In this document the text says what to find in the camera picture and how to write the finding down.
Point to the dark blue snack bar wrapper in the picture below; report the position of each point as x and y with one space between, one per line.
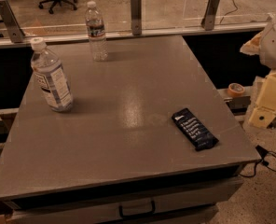
199 136

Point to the right metal bracket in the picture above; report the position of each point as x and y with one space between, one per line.
208 20

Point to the metal rail frame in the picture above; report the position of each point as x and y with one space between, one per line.
197 30

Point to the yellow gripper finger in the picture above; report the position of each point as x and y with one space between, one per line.
264 111

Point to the clear plastic water bottle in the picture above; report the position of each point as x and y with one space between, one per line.
96 32

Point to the blue label plastic water bottle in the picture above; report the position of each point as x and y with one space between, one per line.
50 76

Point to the roll of tan tape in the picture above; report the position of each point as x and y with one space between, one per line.
235 90

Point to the metal bracket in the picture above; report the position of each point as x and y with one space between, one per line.
208 20
14 31
136 17

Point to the middle metal bracket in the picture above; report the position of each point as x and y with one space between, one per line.
136 17

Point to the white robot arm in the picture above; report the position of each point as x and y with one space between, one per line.
264 45

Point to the left metal bracket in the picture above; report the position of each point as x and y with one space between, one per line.
14 31

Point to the grey drawer with black handle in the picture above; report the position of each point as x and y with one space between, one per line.
191 204

